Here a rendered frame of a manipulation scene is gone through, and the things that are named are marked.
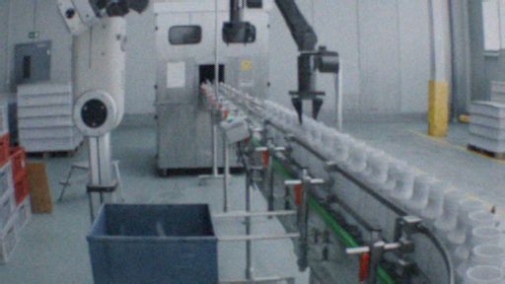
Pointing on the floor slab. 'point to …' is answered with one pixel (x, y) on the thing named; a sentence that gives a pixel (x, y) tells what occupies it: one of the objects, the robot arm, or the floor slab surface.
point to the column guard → (437, 108)
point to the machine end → (249, 82)
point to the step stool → (83, 177)
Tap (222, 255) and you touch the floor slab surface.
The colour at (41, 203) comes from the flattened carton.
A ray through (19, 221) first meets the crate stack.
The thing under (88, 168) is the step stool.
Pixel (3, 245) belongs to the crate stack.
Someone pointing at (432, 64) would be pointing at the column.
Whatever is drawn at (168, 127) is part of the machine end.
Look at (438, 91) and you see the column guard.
